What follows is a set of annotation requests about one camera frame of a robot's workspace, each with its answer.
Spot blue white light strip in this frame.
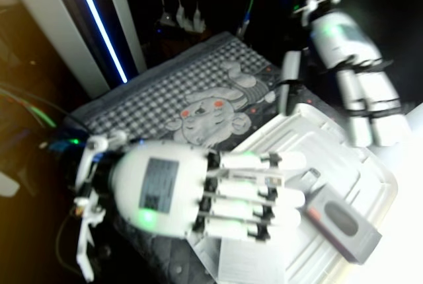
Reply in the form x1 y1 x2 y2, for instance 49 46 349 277
73 0 129 84

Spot wide white frame post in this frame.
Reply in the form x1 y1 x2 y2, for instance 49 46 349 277
6 0 112 100

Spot grey bear print quilt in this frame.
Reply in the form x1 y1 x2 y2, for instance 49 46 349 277
62 31 334 284

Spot grey rectangular box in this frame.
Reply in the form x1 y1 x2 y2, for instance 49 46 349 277
302 197 383 264

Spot power strip with white plugs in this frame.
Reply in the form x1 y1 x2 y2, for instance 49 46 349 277
157 0 208 34

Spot white plastic tray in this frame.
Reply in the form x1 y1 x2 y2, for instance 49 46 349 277
191 102 399 284

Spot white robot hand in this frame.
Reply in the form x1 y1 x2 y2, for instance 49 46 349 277
278 11 412 149
112 141 307 242

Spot narrow white frame post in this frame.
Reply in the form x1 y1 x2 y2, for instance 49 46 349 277
101 0 147 72

